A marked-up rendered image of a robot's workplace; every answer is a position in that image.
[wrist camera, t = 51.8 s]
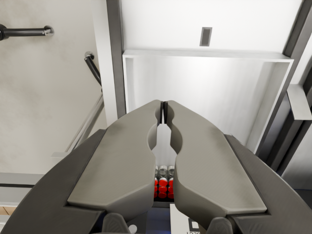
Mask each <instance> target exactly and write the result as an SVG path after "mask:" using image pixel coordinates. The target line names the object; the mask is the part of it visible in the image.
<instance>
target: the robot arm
mask: <svg viewBox="0 0 312 234"><path fill-rule="evenodd" d="M163 117H164V124H167V126H168V127H169V128H170V130H171V138H170V146H171V147H172V148H173V150H174V151H175V152H176V154H177V156H176V158H175V169H174V177H173V194H174V203H175V207H176V208H177V210H178V211H180V212H181V213H183V214H184V215H186V216H187V217H189V218H190V219H192V220H194V221H195V222H197V223H198V227H199V231H200V234H312V210H311V209H310V207H309V206H308V205H307V204H306V203H305V201H304V200H303V199H302V198H301V197H300V196H299V195H298V193H297V192H296V191H295V190H294V189H293V188H292V187H291V186H290V185H289V184H288V183H287V182H286V181H285V180H284V179H283V178H281V177H280V176H279V175H278V174H277V173H276V172H275V171H273V170H272V169H271V168H270V167H269V166H268V165H266V164H265V163H264V162H263V161H262V160H261V159H259V158H258V157H257V156H256V155H255V154H254V153H253V152H252V151H250V150H249V149H248V148H247V147H246V146H245V145H243V144H242V143H241V142H240V141H239V140H238V139H236V138H235V137H234V136H233V135H232V134H224V133H223V132H222V131H221V130H220V129H218V128H217V127H216V126H215V125H214V124H212V123H211V122H210V121H208V120H207V119H206V118H204V117H203V116H201V115H199V114H197V113H196V112H194V111H192V110H190V109H188V108H187V107H185V106H183V105H181V104H179V103H178V102H176V101H174V100H169V101H160V100H158V99H156V100H153V101H151V102H149V103H147V104H145V105H143V106H141V107H139V108H137V109H135V110H133V111H131V112H129V113H127V114H125V115H124V116H122V117H121V118H119V119H118V120H116V121H115V122H114V123H112V124H111V125H110V126H109V127H108V128H106V129H105V130H104V129H99V130H97V131H96V132H95V133H94V134H93V135H91V136H90V137H89V138H88V139H86V140H85V141H84V142H83V143H82V144H80V145H79V146H78V147H77V148H76V149H75V150H73V151H72V152H71V153H70V154H68V155H67V156H66V157H65V158H64V159H62V160H61V161H60V162H59V163H57V164H56V165H55V166H54V167H53V168H52V169H50V170H49V171H48V172H47V173H46V174H45V175H44V176H43V177H42V178H41V179H40V180H39V181H38V182H37V183H36V184H35V185H34V186H33V187H32V189H31V190H30V191H29V192H28V193H27V194H26V196H25V197H24V198H23V200H22V201H21V202H20V203H19V205H18V206H17V208H16V209H15V210H14V212H13V213H12V215H11V216H10V218H9V219H8V221H7V222H6V224H5V225H4V227H3V229H2V231H1V232H0V234H131V232H130V230H129V228H128V226H127V224H126V223H127V222H129V221H131V220H132V219H134V218H136V217H138V216H139V215H141V214H143V213H145V212H147V211H148V210H150V209H151V207H152V206H153V202H154V191H155V172H156V157H155V155H154V154H153V153H152V150H153V148H154V147H155V146H156V139H157V127H158V126H159V124H162V118H163Z"/></svg>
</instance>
